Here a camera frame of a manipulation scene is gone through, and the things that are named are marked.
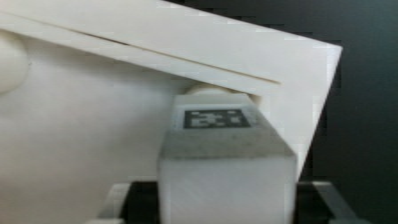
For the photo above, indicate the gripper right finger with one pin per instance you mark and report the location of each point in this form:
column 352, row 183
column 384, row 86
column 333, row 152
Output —
column 320, row 206

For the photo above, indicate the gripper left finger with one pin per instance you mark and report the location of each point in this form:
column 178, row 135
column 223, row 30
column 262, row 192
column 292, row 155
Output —
column 130, row 207

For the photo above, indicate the white table leg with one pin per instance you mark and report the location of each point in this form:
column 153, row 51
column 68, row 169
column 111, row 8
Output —
column 226, row 164

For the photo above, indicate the white square tabletop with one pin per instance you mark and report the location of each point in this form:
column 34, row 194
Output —
column 102, row 57

